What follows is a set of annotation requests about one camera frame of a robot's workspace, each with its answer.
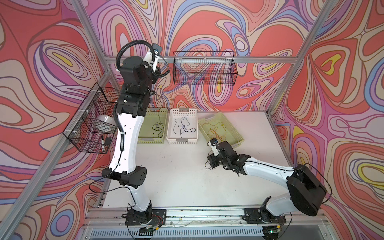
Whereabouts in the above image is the blue cable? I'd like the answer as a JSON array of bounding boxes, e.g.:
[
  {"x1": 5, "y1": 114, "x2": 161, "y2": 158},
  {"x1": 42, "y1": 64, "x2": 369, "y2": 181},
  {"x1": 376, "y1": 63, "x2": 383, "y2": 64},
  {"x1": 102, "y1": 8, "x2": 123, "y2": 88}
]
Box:
[{"x1": 172, "y1": 116, "x2": 197, "y2": 139}]

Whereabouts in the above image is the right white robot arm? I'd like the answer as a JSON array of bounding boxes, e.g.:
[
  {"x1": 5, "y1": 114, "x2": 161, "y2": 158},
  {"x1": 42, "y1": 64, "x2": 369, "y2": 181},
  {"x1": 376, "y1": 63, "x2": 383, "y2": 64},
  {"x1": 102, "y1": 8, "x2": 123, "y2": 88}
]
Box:
[{"x1": 207, "y1": 138, "x2": 327, "y2": 224}]

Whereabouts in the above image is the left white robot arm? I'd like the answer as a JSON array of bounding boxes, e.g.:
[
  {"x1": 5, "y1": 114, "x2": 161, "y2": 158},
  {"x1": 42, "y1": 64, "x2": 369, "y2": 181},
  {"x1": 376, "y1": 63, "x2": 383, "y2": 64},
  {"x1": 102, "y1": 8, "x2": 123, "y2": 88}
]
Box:
[{"x1": 102, "y1": 56, "x2": 160, "y2": 225}]

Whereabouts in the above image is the right green plastic basket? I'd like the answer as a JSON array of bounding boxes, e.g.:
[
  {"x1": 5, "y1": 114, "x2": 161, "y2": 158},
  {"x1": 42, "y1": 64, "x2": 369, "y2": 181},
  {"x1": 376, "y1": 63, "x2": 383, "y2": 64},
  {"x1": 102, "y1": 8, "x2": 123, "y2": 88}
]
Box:
[{"x1": 198, "y1": 112, "x2": 244, "y2": 148}]

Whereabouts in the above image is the green plastic basket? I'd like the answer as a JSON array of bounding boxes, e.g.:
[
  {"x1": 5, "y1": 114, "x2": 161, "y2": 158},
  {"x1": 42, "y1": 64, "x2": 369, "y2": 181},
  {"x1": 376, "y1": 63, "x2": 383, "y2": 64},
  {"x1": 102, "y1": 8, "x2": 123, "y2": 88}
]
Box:
[
  {"x1": 138, "y1": 108, "x2": 169, "y2": 144},
  {"x1": 198, "y1": 112, "x2": 244, "y2": 148}
]

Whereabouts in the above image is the white plastic basket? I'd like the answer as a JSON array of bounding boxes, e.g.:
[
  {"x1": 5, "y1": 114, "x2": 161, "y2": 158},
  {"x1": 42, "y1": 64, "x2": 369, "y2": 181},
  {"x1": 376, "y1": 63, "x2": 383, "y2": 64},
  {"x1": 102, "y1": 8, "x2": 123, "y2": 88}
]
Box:
[{"x1": 166, "y1": 109, "x2": 199, "y2": 145}]

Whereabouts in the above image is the left green plastic basket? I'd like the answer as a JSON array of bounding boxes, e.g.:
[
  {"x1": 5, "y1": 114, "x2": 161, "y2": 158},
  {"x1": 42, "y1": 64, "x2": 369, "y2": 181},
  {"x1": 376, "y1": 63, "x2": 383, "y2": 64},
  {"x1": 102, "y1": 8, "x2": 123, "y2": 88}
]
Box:
[{"x1": 138, "y1": 108, "x2": 169, "y2": 144}]

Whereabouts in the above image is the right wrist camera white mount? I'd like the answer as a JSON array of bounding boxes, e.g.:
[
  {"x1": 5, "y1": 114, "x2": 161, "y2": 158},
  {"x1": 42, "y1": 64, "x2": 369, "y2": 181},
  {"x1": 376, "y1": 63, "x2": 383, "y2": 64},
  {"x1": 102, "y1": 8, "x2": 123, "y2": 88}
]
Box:
[{"x1": 207, "y1": 138, "x2": 219, "y2": 157}]

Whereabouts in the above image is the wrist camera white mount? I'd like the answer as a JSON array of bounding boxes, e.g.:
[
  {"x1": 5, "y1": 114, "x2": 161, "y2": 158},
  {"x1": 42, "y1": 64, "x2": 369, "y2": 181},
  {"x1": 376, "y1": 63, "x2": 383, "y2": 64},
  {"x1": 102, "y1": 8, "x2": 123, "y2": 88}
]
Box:
[
  {"x1": 144, "y1": 43, "x2": 163, "y2": 72},
  {"x1": 207, "y1": 138, "x2": 219, "y2": 157}
]

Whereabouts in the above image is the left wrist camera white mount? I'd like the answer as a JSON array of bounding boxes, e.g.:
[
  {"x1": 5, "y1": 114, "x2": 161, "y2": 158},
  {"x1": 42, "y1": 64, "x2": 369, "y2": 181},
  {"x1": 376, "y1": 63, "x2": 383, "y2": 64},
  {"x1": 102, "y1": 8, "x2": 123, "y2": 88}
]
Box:
[{"x1": 144, "y1": 43, "x2": 163, "y2": 72}]

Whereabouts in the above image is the black wire basket back wall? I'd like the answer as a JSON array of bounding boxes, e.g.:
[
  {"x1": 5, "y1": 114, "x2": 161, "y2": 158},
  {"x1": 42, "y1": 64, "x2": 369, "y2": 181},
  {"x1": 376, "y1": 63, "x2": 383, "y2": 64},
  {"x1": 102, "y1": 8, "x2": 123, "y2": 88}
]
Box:
[{"x1": 173, "y1": 50, "x2": 238, "y2": 86}]

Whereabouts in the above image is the black wire basket wall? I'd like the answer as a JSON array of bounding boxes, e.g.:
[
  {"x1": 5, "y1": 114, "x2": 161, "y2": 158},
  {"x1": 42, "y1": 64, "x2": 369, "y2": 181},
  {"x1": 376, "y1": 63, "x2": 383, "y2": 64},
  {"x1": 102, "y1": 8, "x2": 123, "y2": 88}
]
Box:
[
  {"x1": 63, "y1": 83, "x2": 120, "y2": 154},
  {"x1": 173, "y1": 50, "x2": 238, "y2": 86}
]

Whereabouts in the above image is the black wire basket left wall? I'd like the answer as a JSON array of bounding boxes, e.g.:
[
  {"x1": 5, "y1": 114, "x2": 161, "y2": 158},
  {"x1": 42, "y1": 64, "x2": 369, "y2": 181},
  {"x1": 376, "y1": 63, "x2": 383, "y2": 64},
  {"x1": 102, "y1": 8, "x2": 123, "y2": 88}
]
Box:
[{"x1": 63, "y1": 83, "x2": 120, "y2": 154}]

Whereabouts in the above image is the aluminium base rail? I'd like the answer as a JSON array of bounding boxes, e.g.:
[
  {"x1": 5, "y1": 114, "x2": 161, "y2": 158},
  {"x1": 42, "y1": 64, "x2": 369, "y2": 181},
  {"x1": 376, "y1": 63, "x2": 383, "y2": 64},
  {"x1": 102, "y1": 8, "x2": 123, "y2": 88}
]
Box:
[{"x1": 83, "y1": 205, "x2": 330, "y2": 228}]

